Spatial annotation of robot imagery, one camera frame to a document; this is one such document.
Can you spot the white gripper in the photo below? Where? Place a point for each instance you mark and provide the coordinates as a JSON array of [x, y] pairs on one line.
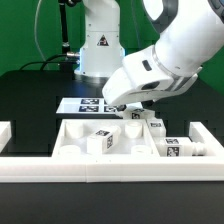
[[143, 78]]

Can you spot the white left corner block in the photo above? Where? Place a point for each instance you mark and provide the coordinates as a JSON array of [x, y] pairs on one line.
[[5, 134]]

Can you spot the white sheet with fiducial tags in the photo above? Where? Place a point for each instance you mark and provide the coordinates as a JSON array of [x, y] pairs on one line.
[[84, 106]]

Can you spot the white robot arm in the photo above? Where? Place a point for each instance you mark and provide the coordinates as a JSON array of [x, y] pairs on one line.
[[191, 33]]

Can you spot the white U-shaped obstacle fence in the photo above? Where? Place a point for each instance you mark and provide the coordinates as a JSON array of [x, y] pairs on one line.
[[209, 167]]

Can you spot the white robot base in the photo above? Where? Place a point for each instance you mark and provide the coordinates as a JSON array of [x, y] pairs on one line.
[[102, 52]]

